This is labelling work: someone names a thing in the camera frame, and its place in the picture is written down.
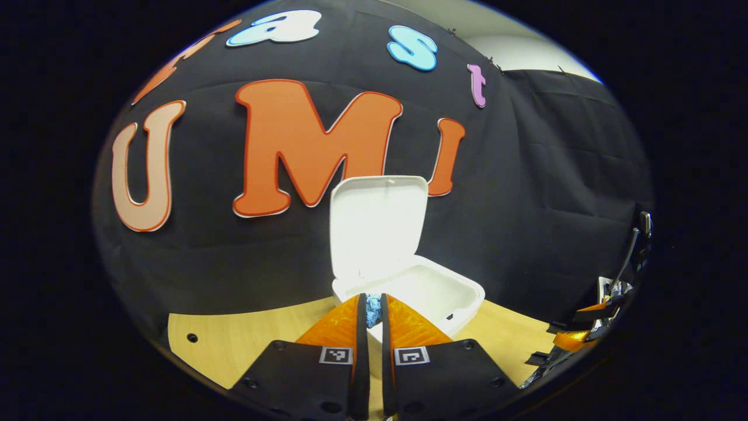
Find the blue paper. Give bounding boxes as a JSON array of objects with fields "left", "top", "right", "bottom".
[{"left": 365, "top": 294, "right": 383, "bottom": 329}]

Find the white desktop garbage bin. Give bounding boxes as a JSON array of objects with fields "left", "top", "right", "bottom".
[{"left": 329, "top": 175, "right": 486, "bottom": 381}]

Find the black backdrop cloth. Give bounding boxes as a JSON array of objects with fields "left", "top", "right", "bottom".
[{"left": 92, "top": 7, "right": 654, "bottom": 351}]

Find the wooden desktop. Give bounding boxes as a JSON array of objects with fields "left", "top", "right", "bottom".
[{"left": 168, "top": 295, "right": 562, "bottom": 421}]

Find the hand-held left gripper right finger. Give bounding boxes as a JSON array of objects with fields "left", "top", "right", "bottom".
[{"left": 381, "top": 294, "right": 521, "bottom": 421}]

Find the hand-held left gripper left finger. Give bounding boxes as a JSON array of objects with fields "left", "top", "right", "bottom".
[{"left": 228, "top": 294, "right": 371, "bottom": 421}]

